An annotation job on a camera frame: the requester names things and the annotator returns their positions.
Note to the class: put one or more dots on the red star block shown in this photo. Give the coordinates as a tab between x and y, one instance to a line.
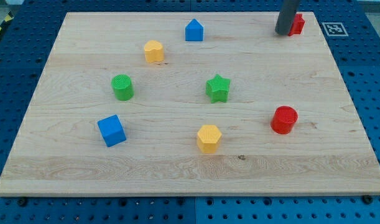
297	25

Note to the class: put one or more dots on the white fiducial marker tag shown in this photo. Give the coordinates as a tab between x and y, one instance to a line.
334	29

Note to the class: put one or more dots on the green cylinder block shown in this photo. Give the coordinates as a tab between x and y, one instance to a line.
122	87

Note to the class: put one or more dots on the green star block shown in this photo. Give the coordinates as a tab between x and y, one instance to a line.
217	89

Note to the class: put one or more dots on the yellow heart block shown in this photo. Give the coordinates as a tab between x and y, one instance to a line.
153	51

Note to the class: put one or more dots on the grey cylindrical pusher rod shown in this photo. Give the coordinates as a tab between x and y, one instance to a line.
286	16

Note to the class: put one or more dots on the red cylinder block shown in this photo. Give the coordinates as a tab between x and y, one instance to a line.
284	119

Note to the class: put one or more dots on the light wooden board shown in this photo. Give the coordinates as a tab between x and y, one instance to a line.
59	150

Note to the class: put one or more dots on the yellow hexagon block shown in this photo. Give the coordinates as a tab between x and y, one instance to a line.
208	138

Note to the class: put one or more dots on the yellow black hazard tape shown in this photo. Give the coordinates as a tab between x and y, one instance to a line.
6	23

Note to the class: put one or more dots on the blue cube block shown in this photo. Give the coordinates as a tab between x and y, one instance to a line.
111	130

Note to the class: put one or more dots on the blue triangle block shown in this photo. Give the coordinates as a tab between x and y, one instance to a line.
194	31

